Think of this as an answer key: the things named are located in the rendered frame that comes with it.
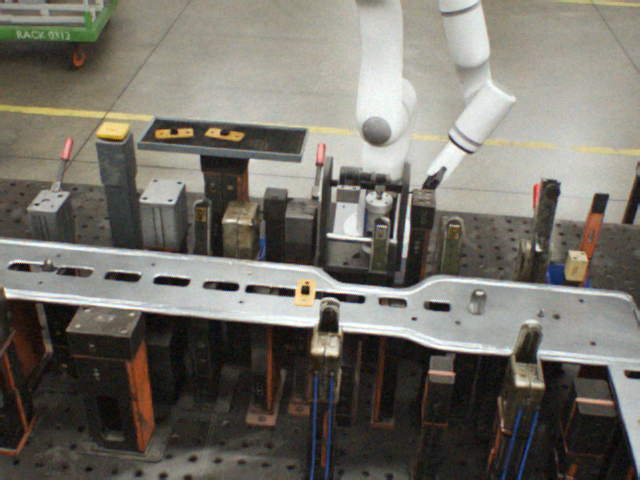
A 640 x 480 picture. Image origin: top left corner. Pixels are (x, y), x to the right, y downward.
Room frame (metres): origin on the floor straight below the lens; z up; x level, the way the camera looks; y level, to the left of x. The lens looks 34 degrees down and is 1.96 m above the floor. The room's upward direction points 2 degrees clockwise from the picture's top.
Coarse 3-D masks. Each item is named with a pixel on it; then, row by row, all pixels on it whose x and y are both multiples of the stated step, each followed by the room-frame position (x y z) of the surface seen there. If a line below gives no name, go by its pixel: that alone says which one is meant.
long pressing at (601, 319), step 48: (0, 240) 1.36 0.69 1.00; (48, 288) 1.21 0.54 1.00; (96, 288) 1.21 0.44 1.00; (144, 288) 1.22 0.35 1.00; (192, 288) 1.22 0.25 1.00; (240, 288) 1.23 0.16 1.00; (336, 288) 1.24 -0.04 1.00; (384, 288) 1.25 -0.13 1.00; (432, 288) 1.26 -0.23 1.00; (480, 288) 1.26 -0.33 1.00; (528, 288) 1.27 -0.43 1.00; (576, 288) 1.27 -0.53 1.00; (432, 336) 1.11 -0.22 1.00; (480, 336) 1.11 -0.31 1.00; (576, 336) 1.12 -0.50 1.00; (624, 336) 1.13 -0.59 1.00
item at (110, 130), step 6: (102, 126) 1.61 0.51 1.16; (108, 126) 1.61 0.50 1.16; (114, 126) 1.61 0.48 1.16; (120, 126) 1.61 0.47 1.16; (126, 126) 1.61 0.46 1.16; (102, 132) 1.58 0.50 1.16; (108, 132) 1.58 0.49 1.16; (114, 132) 1.58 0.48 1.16; (120, 132) 1.58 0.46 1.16; (126, 132) 1.60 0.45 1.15; (114, 138) 1.57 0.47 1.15; (120, 138) 1.57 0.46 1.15
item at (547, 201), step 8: (544, 184) 1.34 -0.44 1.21; (552, 184) 1.32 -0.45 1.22; (560, 184) 1.33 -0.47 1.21; (544, 192) 1.34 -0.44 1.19; (552, 192) 1.31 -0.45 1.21; (560, 192) 1.31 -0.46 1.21; (544, 200) 1.34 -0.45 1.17; (552, 200) 1.34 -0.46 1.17; (536, 208) 1.34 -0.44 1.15; (544, 208) 1.34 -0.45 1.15; (552, 208) 1.33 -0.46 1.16; (536, 216) 1.33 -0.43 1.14; (544, 216) 1.33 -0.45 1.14; (552, 216) 1.32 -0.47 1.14; (536, 224) 1.32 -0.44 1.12; (544, 224) 1.33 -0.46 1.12; (552, 224) 1.32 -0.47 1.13; (536, 232) 1.32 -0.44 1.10; (544, 232) 1.33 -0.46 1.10; (544, 240) 1.33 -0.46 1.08; (544, 248) 1.31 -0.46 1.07; (544, 256) 1.31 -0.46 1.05
